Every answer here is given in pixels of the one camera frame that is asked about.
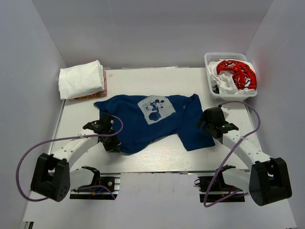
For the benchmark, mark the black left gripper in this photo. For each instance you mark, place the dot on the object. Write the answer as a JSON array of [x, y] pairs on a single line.
[[114, 147]]

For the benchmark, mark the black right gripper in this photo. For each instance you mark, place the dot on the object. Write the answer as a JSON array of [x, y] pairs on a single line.
[[204, 118]]

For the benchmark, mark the blue Mickey t-shirt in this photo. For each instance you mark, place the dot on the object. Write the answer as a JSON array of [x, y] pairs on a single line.
[[142, 120]]

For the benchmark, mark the white t-shirt with red print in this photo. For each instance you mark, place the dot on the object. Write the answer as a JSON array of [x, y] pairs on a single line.
[[232, 77]]

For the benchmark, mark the dark green t-shirt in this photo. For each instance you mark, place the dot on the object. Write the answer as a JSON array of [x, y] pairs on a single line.
[[216, 90]]

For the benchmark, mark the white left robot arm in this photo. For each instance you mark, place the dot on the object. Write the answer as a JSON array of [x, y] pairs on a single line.
[[53, 176]]

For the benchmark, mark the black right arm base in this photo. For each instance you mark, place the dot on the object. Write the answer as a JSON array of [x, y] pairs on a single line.
[[218, 190]]

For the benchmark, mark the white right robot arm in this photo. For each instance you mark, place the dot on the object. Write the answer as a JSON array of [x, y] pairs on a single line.
[[268, 179]]

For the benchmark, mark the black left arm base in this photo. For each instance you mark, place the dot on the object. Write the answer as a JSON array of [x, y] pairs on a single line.
[[106, 187]]

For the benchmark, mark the folded red patterned t-shirt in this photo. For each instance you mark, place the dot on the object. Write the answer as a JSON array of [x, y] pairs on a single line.
[[96, 95]]

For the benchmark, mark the folded pink t-shirt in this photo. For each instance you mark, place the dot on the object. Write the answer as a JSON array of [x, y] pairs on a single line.
[[104, 92]]

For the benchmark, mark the folded white t-shirt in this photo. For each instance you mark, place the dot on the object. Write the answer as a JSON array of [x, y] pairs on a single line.
[[81, 80]]

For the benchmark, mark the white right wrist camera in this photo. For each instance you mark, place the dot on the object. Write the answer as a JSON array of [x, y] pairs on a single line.
[[225, 111]]

